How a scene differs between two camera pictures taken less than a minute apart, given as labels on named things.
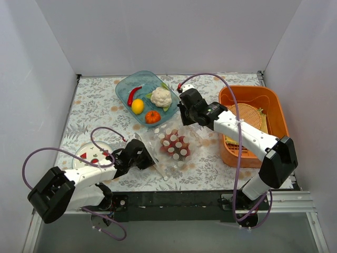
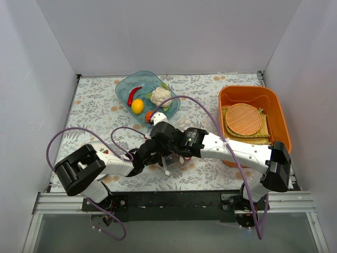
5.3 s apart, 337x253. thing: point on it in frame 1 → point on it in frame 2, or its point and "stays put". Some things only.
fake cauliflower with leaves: (160, 97) stays put
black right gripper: (185, 113) → (161, 129)
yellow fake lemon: (137, 106) stays put
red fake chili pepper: (130, 98) stays put
